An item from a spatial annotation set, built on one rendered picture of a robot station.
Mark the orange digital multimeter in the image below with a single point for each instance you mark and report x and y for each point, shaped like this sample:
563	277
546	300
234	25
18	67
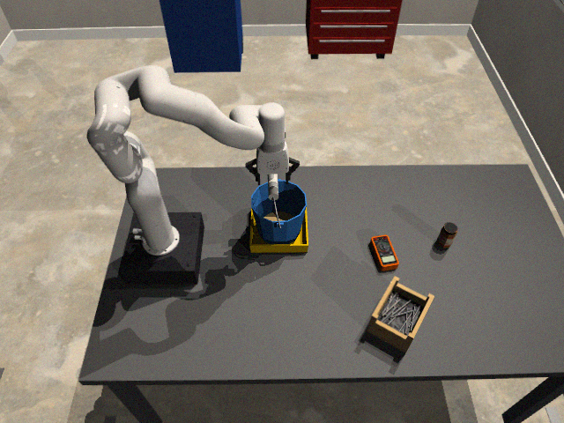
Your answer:
384	253

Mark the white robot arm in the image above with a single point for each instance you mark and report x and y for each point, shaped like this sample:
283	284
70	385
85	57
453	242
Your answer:
247	128

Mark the wooden crate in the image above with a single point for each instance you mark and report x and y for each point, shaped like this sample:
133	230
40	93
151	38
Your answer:
401	328

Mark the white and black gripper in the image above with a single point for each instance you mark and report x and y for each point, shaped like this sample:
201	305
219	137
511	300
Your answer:
272	163

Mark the yellow shallow tray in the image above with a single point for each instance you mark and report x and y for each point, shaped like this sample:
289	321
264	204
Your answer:
257	245

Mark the small dark brown jar with black lid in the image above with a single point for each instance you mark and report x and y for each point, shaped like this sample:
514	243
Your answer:
447	235

